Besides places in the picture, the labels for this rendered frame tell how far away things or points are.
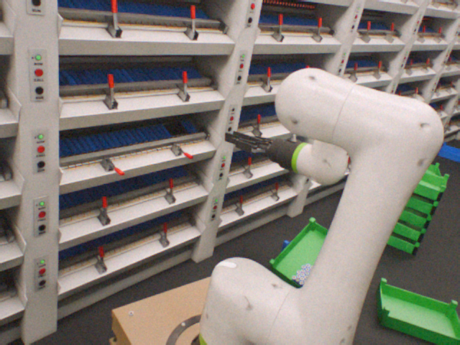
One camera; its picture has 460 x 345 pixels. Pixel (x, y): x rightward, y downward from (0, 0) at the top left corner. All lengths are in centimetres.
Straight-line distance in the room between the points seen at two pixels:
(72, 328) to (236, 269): 84
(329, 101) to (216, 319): 46
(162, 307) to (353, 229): 55
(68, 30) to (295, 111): 64
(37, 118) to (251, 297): 67
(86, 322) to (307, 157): 93
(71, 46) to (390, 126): 76
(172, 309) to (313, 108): 62
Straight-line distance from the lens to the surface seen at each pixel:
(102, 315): 161
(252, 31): 152
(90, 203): 143
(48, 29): 110
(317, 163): 116
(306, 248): 196
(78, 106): 122
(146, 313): 109
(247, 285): 83
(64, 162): 128
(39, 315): 150
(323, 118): 73
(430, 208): 229
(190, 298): 114
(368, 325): 184
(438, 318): 206
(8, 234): 132
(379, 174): 72
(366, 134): 72
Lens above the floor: 115
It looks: 25 degrees down
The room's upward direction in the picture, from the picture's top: 11 degrees clockwise
